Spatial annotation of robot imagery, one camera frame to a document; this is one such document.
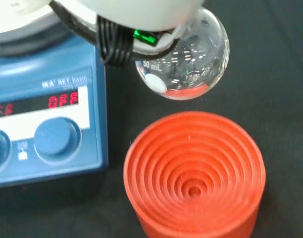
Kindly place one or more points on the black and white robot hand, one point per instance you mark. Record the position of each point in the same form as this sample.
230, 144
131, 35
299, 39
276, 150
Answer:
141, 15

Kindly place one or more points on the heater with blue base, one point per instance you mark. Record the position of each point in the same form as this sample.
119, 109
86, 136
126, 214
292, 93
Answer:
42, 104

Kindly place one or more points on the orange ribbed flask stand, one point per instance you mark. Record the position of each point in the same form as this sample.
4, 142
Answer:
194, 176

